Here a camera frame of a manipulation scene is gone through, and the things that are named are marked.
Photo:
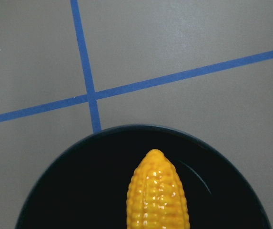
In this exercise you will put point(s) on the yellow toy corn cob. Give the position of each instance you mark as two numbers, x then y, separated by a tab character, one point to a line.
155	196

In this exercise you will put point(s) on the dark blue saucepan purple handle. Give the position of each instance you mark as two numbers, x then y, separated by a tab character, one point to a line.
86	186

